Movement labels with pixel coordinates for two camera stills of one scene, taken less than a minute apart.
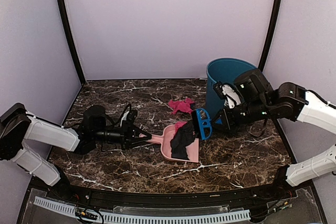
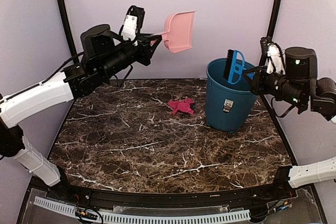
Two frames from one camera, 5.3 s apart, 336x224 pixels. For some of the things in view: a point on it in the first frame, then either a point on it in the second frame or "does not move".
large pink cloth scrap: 184,105 does not move
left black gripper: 126,136 -> 147,52
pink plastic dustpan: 192,149 -> 178,31
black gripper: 131,116 -> 132,24
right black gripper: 224,112 -> 257,84
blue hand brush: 201,126 -> 234,66
